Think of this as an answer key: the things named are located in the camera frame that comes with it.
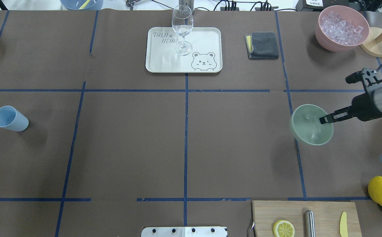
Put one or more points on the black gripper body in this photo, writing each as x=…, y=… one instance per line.
x=363, y=107

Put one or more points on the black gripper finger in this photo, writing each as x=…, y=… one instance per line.
x=337, y=116

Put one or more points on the light green bowl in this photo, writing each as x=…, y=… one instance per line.
x=306, y=127

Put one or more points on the light blue plastic cup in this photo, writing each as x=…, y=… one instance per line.
x=12, y=119

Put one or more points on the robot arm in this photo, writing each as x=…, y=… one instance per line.
x=377, y=98

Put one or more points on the pink bowl of ice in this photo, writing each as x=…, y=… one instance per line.
x=340, y=28

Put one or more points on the blue bowl with fork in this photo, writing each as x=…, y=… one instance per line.
x=82, y=5

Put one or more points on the wooden stand with round base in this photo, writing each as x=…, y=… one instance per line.
x=373, y=44

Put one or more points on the yellow lemon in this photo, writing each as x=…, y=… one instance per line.
x=375, y=189

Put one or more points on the grey folded cloth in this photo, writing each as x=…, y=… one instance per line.
x=261, y=46

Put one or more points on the yellow plastic knife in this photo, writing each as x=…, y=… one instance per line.
x=343, y=229

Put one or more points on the steel cylinder muddler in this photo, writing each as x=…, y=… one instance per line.
x=310, y=224

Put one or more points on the wooden cutting board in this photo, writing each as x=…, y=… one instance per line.
x=327, y=216

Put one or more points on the lemon half slice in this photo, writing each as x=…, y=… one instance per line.
x=283, y=228

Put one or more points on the cream bear serving tray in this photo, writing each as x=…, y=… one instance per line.
x=205, y=57

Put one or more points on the clear wine glass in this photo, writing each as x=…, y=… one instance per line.
x=182, y=24

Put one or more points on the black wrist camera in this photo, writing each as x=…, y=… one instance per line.
x=370, y=78

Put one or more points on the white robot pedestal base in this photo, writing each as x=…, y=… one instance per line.
x=185, y=231

